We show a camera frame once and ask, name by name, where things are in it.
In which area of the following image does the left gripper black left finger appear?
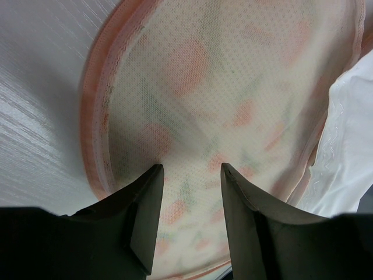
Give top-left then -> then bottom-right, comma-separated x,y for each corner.
1,164 -> 164,279

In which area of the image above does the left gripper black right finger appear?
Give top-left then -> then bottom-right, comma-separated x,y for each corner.
221,163 -> 372,279

